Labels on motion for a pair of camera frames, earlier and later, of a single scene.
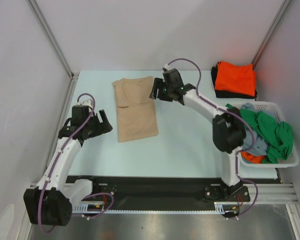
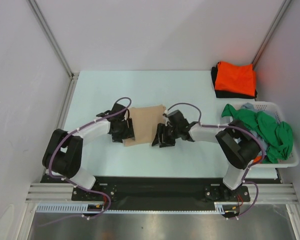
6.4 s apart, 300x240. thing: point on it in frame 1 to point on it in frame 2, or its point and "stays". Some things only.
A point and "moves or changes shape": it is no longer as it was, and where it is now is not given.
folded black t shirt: (227, 93) stays
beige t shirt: (136, 117) moves or changes shape
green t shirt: (278, 135) stays
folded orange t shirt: (235, 78) stays
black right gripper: (160, 89) to (163, 135)
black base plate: (165, 192) stays
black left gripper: (106, 127) to (128, 133)
